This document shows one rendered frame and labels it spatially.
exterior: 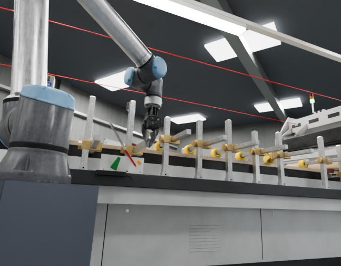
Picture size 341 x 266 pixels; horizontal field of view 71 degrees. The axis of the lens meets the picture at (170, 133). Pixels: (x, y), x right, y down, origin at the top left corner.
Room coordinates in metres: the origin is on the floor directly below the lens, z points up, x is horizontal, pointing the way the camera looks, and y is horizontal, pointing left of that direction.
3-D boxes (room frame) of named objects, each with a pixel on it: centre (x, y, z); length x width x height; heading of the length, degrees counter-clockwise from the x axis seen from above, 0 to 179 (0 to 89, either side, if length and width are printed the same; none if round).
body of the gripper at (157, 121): (1.18, 0.10, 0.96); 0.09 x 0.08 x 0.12; 21
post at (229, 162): (1.75, -0.44, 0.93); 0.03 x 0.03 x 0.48; 21
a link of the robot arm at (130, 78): (1.10, 0.17, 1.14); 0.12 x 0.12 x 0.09; 44
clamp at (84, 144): (1.40, 0.47, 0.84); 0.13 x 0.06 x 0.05; 111
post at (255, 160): (1.84, -0.67, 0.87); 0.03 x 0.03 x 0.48; 21
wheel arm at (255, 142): (1.76, -0.48, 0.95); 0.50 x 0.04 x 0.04; 21
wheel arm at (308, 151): (1.88, -0.97, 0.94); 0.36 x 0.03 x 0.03; 21
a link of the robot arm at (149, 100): (1.18, 0.10, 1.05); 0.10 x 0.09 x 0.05; 111
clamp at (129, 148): (1.49, 0.24, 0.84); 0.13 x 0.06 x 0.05; 111
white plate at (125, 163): (1.45, 0.28, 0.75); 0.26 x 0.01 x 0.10; 111
